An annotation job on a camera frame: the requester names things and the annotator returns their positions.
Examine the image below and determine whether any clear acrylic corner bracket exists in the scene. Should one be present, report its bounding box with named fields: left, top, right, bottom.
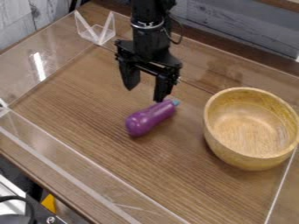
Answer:
left=74, top=11, right=116, bottom=46

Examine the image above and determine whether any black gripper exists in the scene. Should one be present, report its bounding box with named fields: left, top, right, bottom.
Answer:
left=115, top=24, right=183, bottom=102

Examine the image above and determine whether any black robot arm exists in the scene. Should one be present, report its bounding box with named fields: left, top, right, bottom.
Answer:
left=115, top=0, right=183, bottom=102

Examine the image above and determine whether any purple toy eggplant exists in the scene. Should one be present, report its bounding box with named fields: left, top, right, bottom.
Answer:
left=126, top=99, right=180, bottom=137

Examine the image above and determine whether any clear acrylic front barrier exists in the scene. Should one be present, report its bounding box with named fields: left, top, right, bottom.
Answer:
left=0, top=106, right=190, bottom=224

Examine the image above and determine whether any black cable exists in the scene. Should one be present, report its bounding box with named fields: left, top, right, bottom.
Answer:
left=0, top=195, right=36, bottom=224

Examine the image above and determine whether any brown wooden bowl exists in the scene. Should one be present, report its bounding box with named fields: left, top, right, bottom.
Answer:
left=203, top=87, right=299, bottom=171

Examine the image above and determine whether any clear acrylic right barrier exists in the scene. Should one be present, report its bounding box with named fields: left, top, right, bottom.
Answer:
left=264, top=147, right=299, bottom=224

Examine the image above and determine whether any clear acrylic barrier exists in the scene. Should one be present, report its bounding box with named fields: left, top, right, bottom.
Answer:
left=0, top=106, right=190, bottom=224
left=264, top=147, right=299, bottom=224

